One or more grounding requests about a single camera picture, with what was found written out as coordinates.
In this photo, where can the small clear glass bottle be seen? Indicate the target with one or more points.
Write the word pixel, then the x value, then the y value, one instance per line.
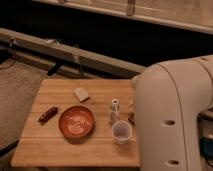
pixel 114 111

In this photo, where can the wooden window frame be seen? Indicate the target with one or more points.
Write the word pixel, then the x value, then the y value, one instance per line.
pixel 194 15

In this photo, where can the orange ceramic bowl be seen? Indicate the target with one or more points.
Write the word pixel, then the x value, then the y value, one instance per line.
pixel 76 122

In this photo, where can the long metal rail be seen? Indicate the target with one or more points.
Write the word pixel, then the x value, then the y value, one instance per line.
pixel 85 58

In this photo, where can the beige rectangular eraser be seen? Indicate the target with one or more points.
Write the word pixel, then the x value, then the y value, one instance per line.
pixel 81 94

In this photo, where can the translucent plastic cup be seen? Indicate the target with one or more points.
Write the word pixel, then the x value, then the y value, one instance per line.
pixel 121 132

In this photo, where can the dark red pocket knife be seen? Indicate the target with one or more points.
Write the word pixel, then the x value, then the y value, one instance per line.
pixel 48 114

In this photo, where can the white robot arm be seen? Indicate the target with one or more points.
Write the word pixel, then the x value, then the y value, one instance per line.
pixel 168 96

